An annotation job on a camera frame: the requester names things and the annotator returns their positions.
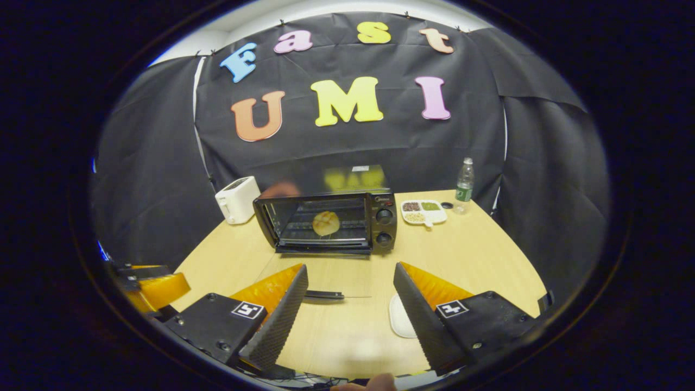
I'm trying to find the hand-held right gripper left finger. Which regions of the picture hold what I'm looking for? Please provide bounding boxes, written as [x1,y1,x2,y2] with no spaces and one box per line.
[163,264,309,372]

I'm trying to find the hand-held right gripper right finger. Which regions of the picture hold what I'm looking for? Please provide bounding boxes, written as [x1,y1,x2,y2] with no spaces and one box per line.
[393,262,538,376]

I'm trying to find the black electric oven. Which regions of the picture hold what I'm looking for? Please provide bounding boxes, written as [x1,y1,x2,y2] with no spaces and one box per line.
[252,165,399,302]

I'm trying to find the round bread bun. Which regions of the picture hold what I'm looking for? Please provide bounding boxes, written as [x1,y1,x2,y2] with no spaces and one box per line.
[312,211,342,237]

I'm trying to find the white square plate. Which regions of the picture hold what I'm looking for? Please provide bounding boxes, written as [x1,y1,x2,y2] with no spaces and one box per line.
[389,294,419,339]

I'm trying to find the white divided dish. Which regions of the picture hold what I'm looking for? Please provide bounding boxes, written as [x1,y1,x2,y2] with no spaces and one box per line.
[401,199,448,228]

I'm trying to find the white toaster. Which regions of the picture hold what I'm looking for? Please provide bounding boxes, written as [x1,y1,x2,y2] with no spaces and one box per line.
[215,176,262,225]

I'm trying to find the clear plastic water bottle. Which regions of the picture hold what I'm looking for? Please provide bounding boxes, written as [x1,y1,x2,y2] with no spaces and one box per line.
[454,157,475,215]

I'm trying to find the black backdrop cloth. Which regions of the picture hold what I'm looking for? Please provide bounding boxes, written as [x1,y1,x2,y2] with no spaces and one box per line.
[92,12,611,305]

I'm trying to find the black floor cables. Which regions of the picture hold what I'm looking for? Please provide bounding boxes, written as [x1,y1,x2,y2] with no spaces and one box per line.
[261,371,349,389]

